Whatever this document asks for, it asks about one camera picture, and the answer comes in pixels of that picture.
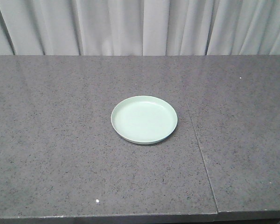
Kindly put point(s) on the white pleated curtain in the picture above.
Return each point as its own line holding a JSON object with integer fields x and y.
{"x": 139, "y": 27}

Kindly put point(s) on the light green round plate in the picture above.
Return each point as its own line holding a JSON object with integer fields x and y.
{"x": 144, "y": 120}

